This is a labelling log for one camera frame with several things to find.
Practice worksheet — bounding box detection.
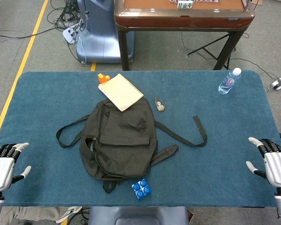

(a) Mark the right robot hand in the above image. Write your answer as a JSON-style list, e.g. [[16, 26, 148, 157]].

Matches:
[[245, 137, 281, 188]]

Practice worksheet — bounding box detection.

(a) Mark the blue felt table mat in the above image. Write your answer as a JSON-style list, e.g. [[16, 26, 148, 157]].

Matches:
[[0, 71, 281, 208]]

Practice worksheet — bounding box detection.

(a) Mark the clear plastic water bottle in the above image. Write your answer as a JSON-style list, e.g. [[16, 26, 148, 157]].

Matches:
[[217, 67, 242, 95]]

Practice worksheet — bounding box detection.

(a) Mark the mahjong tile row red print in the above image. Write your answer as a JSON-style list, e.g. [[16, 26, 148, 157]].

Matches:
[[170, 0, 222, 4]]

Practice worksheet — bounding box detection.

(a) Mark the orange toy block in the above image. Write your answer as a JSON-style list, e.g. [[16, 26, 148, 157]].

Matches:
[[97, 73, 111, 85]]

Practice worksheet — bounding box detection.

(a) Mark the person's grey trouser leg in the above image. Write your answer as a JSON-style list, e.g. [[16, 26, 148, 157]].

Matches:
[[0, 206, 70, 225]]

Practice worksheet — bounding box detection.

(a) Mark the black fabric backpack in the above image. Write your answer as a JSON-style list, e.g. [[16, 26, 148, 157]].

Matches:
[[56, 97, 208, 194]]

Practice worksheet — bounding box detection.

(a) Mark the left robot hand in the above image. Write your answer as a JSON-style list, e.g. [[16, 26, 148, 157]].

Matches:
[[0, 142, 32, 191]]

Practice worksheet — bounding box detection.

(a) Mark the black cable tangle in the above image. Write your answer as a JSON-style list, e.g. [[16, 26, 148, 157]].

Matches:
[[46, 0, 87, 31]]

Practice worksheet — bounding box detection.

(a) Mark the blue four-stud building block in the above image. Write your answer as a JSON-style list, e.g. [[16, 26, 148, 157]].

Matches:
[[131, 178, 152, 201]]

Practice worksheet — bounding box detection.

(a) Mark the brown mahjong table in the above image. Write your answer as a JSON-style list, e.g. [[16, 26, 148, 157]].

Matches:
[[114, 0, 253, 71]]

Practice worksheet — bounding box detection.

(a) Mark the white green sneaker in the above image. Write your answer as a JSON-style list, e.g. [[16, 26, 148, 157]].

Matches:
[[55, 206, 83, 224]]

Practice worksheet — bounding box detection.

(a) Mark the grey robot torso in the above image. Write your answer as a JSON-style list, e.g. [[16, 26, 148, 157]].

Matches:
[[88, 206, 190, 225]]

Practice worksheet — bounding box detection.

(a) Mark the mahjong tile group green print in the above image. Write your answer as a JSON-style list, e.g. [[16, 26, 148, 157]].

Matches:
[[177, 0, 194, 9]]

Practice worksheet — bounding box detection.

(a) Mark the cream spiral notebook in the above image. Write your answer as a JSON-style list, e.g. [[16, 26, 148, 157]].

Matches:
[[97, 73, 145, 112]]

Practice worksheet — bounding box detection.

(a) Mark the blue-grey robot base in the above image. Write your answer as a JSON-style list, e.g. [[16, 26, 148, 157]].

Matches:
[[76, 0, 135, 64]]

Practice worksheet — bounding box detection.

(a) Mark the small brown white keychain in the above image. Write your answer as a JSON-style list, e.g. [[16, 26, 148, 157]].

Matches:
[[154, 96, 166, 112]]

